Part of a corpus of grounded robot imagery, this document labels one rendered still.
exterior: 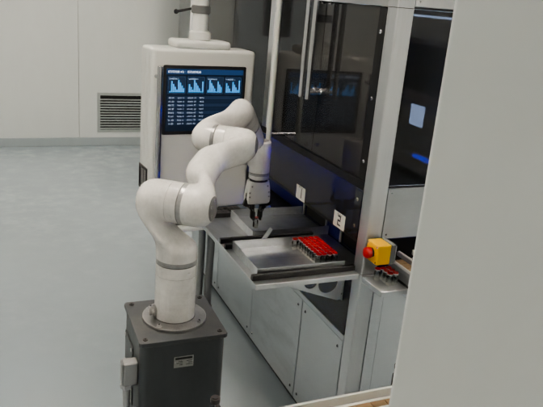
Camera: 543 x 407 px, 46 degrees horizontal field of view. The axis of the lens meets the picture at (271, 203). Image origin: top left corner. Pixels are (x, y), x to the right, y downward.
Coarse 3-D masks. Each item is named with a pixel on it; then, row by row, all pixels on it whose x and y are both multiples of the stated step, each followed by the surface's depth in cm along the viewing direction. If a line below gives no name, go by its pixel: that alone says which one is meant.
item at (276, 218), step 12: (240, 216) 276; (264, 216) 279; (276, 216) 280; (288, 216) 281; (300, 216) 282; (252, 228) 264; (264, 228) 265; (276, 228) 266; (288, 228) 267; (300, 228) 259; (312, 228) 261; (324, 228) 264
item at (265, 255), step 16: (240, 240) 241; (256, 240) 243; (272, 240) 246; (288, 240) 249; (240, 256) 233; (256, 256) 236; (272, 256) 237; (288, 256) 238; (304, 256) 240; (256, 272) 218
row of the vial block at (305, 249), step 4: (300, 240) 244; (304, 240) 243; (300, 244) 243; (304, 244) 240; (308, 244) 239; (300, 248) 243; (304, 248) 241; (308, 248) 237; (312, 248) 236; (304, 252) 241; (308, 252) 237; (312, 252) 235; (316, 252) 232; (308, 256) 237; (312, 256) 235; (316, 256) 231; (320, 256) 231; (312, 260) 234; (316, 260) 231; (320, 260) 231
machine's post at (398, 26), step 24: (408, 0) 199; (408, 24) 202; (384, 48) 207; (408, 48) 205; (384, 72) 208; (384, 96) 208; (384, 120) 210; (384, 144) 213; (384, 168) 216; (384, 192) 220; (360, 216) 225; (360, 240) 226; (360, 264) 227; (360, 288) 229; (360, 312) 233; (360, 336) 236; (360, 360) 240
